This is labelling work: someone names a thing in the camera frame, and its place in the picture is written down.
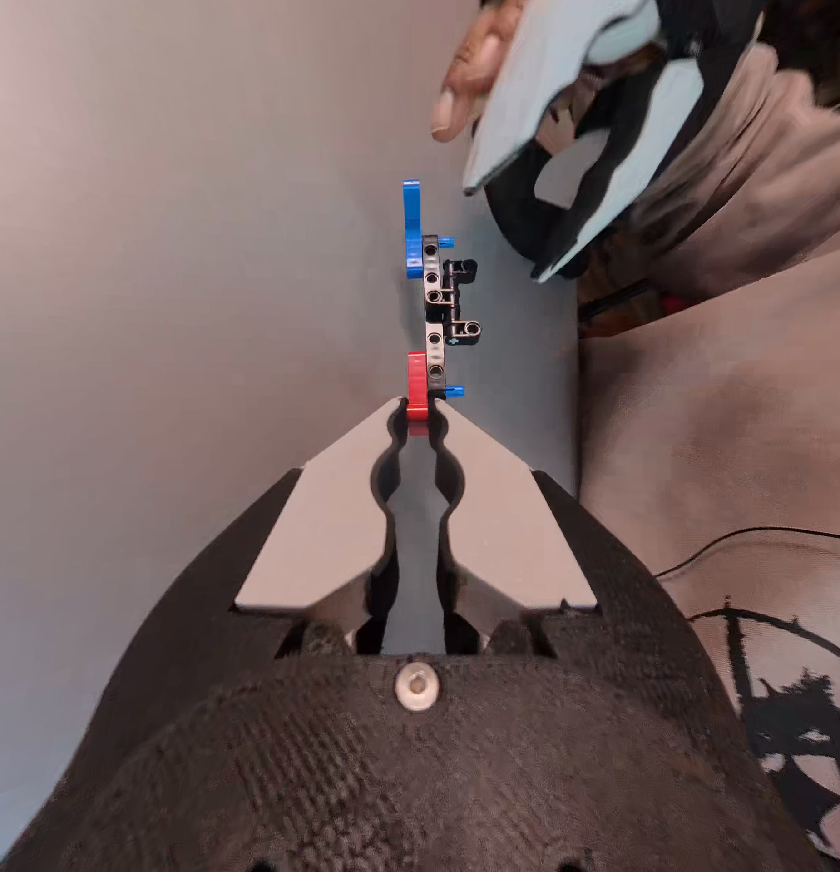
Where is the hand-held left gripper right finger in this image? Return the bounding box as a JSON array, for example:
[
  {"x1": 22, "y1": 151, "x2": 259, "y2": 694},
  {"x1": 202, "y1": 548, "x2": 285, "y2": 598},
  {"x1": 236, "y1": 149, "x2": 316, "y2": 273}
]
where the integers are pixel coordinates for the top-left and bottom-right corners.
[{"x1": 428, "y1": 398, "x2": 600, "y2": 656}]

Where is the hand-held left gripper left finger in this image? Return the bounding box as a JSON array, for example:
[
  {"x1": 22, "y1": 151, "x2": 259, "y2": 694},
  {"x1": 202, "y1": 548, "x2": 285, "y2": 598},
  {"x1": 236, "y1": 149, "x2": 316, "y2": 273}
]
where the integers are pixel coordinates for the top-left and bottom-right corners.
[{"x1": 233, "y1": 397, "x2": 405, "y2": 656}]

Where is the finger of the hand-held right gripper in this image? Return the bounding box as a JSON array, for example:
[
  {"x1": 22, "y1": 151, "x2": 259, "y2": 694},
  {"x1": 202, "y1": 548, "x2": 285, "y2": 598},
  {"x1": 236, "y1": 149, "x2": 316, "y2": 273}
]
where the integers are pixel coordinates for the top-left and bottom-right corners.
[
  {"x1": 531, "y1": 34, "x2": 707, "y2": 283},
  {"x1": 462, "y1": 0, "x2": 661, "y2": 196}
]

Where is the black lego beam assembly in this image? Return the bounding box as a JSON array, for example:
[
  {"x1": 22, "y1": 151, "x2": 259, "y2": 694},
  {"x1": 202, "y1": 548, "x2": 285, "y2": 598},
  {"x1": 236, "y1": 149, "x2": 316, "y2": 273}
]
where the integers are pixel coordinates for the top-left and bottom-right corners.
[{"x1": 401, "y1": 179, "x2": 466, "y2": 438}]

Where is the small black lego connector assembly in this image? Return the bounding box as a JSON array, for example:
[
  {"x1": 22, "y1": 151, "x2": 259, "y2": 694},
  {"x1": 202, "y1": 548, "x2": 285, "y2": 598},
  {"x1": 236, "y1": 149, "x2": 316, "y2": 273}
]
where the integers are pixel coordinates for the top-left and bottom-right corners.
[{"x1": 442, "y1": 258, "x2": 487, "y2": 346}]

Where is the person's right hand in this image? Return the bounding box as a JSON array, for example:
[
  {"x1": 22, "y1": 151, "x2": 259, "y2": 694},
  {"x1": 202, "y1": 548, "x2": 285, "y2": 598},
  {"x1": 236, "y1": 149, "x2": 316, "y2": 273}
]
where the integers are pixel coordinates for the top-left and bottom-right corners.
[{"x1": 430, "y1": 0, "x2": 531, "y2": 144}]

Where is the thin black cable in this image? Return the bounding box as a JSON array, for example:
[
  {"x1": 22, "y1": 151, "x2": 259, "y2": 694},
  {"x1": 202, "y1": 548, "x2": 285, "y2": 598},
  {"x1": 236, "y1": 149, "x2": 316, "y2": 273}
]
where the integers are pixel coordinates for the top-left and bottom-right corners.
[{"x1": 655, "y1": 526, "x2": 840, "y2": 580}]

